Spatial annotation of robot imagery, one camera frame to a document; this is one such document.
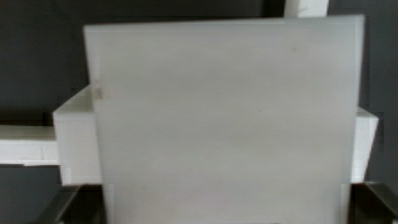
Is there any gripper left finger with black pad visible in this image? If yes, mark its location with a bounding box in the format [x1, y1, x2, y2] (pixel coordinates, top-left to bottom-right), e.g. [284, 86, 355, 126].
[34, 186, 80, 224]

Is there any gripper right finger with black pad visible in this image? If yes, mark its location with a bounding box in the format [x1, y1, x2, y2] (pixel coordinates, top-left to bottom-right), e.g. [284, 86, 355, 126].
[355, 182, 398, 224]

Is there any white cabinet body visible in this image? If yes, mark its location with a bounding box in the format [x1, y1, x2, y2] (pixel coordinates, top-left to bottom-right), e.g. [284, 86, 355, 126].
[53, 87, 379, 185]

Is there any white cabinet top block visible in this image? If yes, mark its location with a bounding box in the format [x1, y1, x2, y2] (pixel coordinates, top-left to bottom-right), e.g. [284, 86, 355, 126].
[84, 15, 364, 224]

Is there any white U-shaped obstacle frame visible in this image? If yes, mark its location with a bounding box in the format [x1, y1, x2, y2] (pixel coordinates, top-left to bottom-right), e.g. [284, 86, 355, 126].
[0, 0, 331, 166]

